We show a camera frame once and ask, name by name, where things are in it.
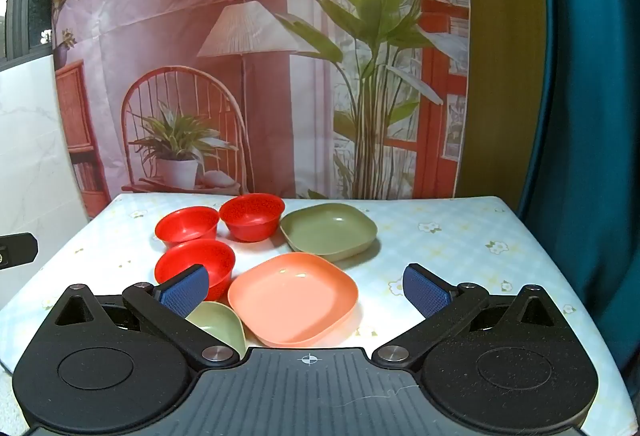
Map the olive green square plate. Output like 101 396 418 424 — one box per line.
279 203 378 262

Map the teal curtain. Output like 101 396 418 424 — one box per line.
517 0 640 372

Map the floral checked tablecloth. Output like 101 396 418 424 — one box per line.
0 193 631 436

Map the salmon pink square plate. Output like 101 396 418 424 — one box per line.
227 252 360 348

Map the small light green dish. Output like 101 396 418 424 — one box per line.
185 301 247 359

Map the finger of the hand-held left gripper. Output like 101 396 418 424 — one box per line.
0 233 39 271

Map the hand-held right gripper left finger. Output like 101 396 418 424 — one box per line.
52 263 241 369

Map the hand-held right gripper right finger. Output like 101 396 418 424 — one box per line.
372 263 568 369

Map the red bowl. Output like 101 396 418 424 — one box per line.
154 239 236 301
220 194 286 243
155 206 221 248

